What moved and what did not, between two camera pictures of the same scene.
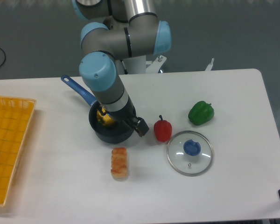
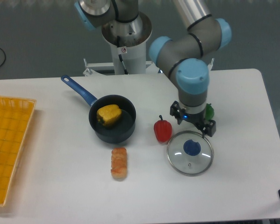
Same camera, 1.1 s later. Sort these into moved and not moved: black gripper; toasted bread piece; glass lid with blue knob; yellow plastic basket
Moved: black gripper
Not moved: yellow plastic basket; glass lid with blue knob; toasted bread piece
